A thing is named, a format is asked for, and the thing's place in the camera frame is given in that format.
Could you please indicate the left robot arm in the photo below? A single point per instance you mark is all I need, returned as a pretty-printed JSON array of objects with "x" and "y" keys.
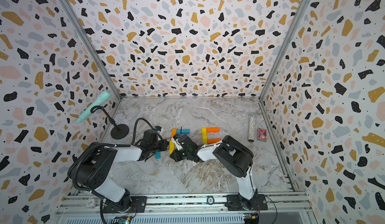
[{"x": 92, "y": 171}]

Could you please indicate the yellow block bottom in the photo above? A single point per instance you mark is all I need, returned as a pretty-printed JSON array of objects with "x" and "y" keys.
[{"x": 171, "y": 147}]

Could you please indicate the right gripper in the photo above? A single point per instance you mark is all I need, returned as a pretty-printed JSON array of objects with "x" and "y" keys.
[{"x": 177, "y": 156}]

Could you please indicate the mint green microphone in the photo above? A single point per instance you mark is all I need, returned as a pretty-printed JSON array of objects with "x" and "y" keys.
[{"x": 102, "y": 98}]

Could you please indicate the red playing card box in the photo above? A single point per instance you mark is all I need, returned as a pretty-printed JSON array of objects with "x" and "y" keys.
[{"x": 262, "y": 134}]

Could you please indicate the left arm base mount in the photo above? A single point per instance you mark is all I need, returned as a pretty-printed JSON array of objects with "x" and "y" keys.
[{"x": 128, "y": 204}]

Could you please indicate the orange block diagonal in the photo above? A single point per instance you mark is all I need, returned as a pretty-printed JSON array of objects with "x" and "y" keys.
[{"x": 213, "y": 141}]

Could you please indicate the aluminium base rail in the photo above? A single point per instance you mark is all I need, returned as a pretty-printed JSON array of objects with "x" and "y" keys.
[{"x": 204, "y": 208}]

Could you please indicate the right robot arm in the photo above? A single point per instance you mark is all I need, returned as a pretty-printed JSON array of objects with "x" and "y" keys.
[{"x": 234, "y": 156}]

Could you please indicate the glitter filled clear tube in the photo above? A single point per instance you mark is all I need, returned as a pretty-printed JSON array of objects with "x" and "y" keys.
[{"x": 252, "y": 127}]

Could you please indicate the orange block vertical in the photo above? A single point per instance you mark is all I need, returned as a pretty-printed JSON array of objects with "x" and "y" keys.
[{"x": 173, "y": 133}]

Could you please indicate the black microphone stand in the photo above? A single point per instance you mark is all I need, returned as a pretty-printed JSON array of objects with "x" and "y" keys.
[{"x": 119, "y": 131}]

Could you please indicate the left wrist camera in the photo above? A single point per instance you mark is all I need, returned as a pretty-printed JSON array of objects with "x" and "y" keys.
[{"x": 158, "y": 129}]

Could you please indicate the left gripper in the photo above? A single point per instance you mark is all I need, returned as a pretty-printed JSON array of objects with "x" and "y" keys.
[{"x": 166, "y": 143}]

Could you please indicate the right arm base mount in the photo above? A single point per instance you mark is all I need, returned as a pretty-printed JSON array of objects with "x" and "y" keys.
[{"x": 236, "y": 202}]

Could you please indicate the orange block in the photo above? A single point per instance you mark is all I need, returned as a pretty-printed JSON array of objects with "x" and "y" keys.
[{"x": 212, "y": 130}]

